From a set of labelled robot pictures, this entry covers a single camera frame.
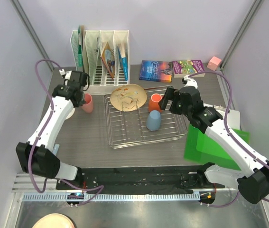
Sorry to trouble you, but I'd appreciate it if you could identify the orange ceramic mug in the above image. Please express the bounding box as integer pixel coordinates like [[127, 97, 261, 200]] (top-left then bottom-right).
[[148, 93, 162, 112]]

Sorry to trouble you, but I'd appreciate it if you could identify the pink plastic cup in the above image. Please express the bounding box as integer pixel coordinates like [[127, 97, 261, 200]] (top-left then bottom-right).
[[81, 93, 93, 114]]

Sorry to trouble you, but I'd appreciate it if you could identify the orange white bowl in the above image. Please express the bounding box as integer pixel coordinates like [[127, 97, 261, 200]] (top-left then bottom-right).
[[66, 108, 75, 120]]

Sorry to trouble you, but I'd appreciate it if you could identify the blue plastic cup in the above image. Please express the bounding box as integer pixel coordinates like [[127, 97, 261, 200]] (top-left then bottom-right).
[[146, 111, 161, 131]]

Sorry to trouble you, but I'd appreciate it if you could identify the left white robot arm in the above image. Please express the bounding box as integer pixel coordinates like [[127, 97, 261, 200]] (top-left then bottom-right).
[[16, 71, 90, 190]]

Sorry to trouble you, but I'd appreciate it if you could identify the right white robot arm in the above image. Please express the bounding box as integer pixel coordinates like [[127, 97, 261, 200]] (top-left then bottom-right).
[[159, 86, 269, 204]]

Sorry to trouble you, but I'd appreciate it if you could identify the dark blue paperback book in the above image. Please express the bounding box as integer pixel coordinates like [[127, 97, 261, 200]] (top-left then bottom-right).
[[139, 60, 173, 83]]

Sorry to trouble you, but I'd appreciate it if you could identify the purple green paperback book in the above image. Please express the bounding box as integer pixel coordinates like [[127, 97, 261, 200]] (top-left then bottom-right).
[[172, 60, 205, 78]]

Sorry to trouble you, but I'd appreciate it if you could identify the beige bird pattern plate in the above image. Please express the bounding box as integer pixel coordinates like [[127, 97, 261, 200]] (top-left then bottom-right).
[[110, 84, 147, 112]]

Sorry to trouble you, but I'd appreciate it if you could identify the pink cube block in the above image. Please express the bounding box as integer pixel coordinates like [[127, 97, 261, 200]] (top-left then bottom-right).
[[207, 56, 222, 71]]

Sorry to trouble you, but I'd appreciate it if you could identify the white mesh file organizer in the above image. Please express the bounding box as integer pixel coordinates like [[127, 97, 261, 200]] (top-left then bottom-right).
[[70, 26, 130, 95]]

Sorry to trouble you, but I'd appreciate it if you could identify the green plastic folder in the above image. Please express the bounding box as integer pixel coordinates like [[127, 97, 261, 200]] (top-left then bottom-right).
[[184, 126, 240, 171]]

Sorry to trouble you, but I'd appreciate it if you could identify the orange illustrated book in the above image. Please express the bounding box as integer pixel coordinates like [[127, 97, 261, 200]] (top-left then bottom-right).
[[101, 42, 115, 79]]

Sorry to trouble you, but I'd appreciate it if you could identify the white clipboard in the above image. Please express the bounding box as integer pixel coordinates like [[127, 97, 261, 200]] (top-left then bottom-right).
[[213, 104, 241, 130]]

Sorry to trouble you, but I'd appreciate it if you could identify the blue white book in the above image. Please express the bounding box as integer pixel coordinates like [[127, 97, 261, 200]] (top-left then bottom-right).
[[117, 43, 128, 81]]

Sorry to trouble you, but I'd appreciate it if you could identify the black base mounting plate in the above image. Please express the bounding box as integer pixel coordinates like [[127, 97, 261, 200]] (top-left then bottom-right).
[[69, 165, 224, 195]]

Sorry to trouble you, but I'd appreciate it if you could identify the pink round object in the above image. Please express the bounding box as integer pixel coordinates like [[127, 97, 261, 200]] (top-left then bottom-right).
[[32, 213, 75, 228]]

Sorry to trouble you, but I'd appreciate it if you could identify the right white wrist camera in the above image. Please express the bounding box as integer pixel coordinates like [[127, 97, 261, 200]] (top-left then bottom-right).
[[182, 76, 198, 89]]

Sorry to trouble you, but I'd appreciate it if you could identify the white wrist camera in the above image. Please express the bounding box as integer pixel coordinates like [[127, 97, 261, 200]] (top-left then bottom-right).
[[182, 76, 198, 89], [59, 69, 72, 80]]

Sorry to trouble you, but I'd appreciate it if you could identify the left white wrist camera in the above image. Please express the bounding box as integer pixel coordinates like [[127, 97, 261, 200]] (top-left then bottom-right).
[[59, 69, 72, 80]]

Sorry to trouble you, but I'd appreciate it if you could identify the metal wire dish rack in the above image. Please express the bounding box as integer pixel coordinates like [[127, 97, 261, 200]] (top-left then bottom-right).
[[104, 86, 188, 149]]

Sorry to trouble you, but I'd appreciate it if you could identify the perforated cable duct rail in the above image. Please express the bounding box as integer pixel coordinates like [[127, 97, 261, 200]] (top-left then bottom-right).
[[23, 191, 200, 202]]

